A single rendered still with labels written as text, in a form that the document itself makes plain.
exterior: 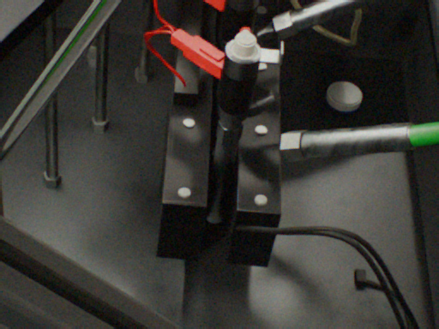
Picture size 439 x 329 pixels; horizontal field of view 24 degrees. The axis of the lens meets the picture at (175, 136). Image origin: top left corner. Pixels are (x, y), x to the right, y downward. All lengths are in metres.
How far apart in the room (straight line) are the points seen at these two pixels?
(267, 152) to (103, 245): 0.20
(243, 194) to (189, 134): 0.08
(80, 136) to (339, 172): 0.28
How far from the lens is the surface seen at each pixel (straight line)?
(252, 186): 0.86
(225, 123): 0.82
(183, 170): 0.86
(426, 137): 0.65
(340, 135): 0.68
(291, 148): 0.70
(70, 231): 1.00
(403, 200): 1.08
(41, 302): 0.42
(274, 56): 0.78
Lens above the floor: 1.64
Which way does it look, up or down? 48 degrees down
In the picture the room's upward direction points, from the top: 7 degrees clockwise
